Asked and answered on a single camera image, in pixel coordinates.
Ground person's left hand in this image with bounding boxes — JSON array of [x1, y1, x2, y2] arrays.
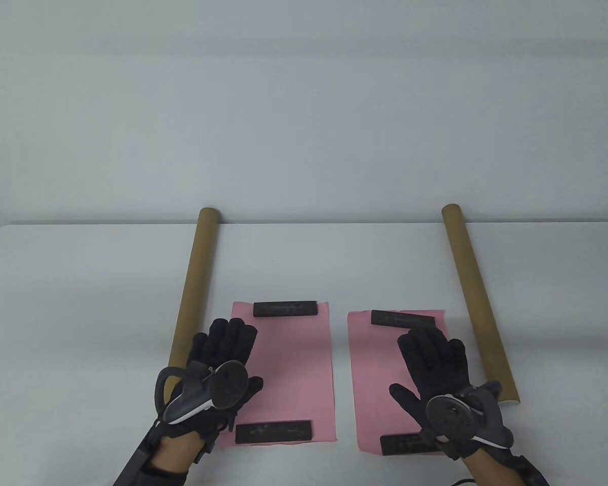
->
[[157, 318, 264, 451]]

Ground black bar paperweight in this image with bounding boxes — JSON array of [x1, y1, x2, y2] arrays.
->
[[371, 310, 436, 332], [236, 420, 314, 445], [253, 301, 318, 317], [380, 432, 436, 456]]

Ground brown cardboard mailing tube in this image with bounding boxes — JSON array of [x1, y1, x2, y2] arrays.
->
[[165, 207, 219, 400], [441, 204, 521, 406]]

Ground person's left forearm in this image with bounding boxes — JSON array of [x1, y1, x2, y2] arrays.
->
[[149, 436, 206, 486]]

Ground black wrist strap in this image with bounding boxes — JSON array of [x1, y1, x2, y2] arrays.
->
[[142, 461, 191, 486]]

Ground person's right forearm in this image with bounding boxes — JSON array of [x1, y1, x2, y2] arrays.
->
[[461, 450, 522, 486]]

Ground gray tracking controller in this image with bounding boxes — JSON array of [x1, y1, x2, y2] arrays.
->
[[155, 360, 249, 425], [426, 382, 513, 449]]

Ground person's right hand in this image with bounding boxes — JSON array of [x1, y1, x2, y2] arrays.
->
[[389, 327, 513, 460]]

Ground pink paper sheet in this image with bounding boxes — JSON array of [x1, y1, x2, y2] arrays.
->
[[217, 301, 339, 449], [347, 310, 477, 455]]

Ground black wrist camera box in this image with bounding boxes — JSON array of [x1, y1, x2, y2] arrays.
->
[[112, 420, 159, 486], [507, 448, 549, 486]]

